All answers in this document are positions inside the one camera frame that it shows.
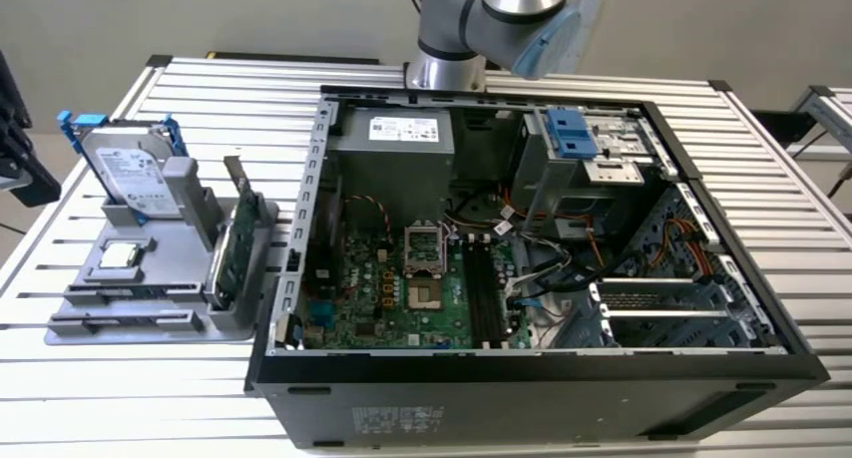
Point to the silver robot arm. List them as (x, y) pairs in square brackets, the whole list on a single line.
[(512, 24)]

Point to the black RAM slot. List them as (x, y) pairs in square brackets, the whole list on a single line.
[(474, 288), (490, 298)]

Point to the hard disk in blue carrier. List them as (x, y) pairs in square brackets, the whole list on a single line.
[(126, 168)]

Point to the silver CPU chip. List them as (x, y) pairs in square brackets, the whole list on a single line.
[(120, 256)]

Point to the grey plastic parts rack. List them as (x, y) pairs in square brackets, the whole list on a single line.
[(166, 258)]

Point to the green graphics card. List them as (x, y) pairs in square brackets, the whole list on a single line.
[(240, 243)]

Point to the black yellow strip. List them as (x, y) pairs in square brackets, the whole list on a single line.
[(298, 56)]

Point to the black case fan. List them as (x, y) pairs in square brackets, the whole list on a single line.
[(329, 228)]

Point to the blue VGA port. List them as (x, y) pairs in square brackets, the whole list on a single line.
[(320, 312)]

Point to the grey power supply unit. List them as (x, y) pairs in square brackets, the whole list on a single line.
[(392, 178)]

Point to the green motherboard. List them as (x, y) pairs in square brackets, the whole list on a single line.
[(358, 298)]

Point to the CPU socket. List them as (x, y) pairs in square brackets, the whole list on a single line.
[(425, 294)]

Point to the grey metal drive cage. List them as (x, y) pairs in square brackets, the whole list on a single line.
[(552, 188)]

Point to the blue plastic drive latch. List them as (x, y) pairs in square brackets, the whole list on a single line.
[(569, 134)]

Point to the black open PC case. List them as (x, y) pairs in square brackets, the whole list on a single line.
[(532, 403)]

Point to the grey metal disk bay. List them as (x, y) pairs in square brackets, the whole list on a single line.
[(665, 312)]

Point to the metal slat side table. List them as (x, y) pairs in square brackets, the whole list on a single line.
[(825, 104)]

